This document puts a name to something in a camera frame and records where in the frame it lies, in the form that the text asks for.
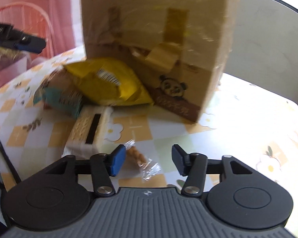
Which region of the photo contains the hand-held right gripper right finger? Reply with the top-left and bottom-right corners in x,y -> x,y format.
172,144 -> 266,197

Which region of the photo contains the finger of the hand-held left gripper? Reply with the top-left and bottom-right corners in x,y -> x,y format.
0,31 -> 47,54

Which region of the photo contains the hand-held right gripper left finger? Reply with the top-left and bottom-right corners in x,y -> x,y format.
27,145 -> 127,197

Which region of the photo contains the clear peanut candy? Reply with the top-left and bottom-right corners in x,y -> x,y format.
124,139 -> 162,181

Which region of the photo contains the yellow snack bag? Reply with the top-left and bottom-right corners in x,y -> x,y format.
62,58 -> 154,107

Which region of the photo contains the brown cardboard box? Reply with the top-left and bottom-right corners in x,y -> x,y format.
81,0 -> 241,124

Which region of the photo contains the cream cracker packet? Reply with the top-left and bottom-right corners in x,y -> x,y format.
63,105 -> 113,159

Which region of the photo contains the teal brown snack packet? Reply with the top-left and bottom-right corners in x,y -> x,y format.
33,69 -> 83,119

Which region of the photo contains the black cable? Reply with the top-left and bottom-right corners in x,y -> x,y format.
0,129 -> 23,186

